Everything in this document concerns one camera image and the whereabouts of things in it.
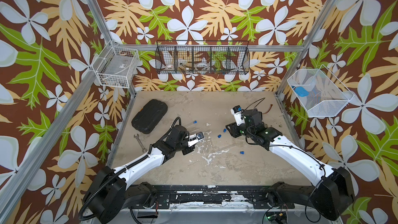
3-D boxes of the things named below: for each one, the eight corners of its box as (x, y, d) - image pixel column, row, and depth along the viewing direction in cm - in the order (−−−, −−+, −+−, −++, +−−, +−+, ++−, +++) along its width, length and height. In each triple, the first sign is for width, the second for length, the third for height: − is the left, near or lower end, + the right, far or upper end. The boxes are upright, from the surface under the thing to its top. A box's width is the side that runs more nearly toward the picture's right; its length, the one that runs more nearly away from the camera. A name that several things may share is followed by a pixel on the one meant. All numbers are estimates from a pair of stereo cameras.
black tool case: (131, 127, 102) (128, 122, 97) (153, 102, 116) (152, 97, 111) (148, 136, 98) (146, 131, 93) (169, 109, 112) (168, 103, 108)
